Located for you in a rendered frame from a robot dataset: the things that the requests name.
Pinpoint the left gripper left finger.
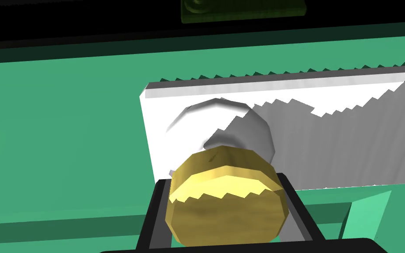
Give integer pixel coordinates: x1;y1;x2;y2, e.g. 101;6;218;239
135;178;174;251

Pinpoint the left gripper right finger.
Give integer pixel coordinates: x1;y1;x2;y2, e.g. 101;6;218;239
277;173;327;244

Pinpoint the gold and white door knob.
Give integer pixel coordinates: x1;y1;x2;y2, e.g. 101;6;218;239
165;97;290;247

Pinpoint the white door plate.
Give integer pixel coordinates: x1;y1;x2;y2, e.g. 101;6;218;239
139;62;405;192

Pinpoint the dark green block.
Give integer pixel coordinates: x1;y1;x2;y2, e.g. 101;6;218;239
181;0;307;24

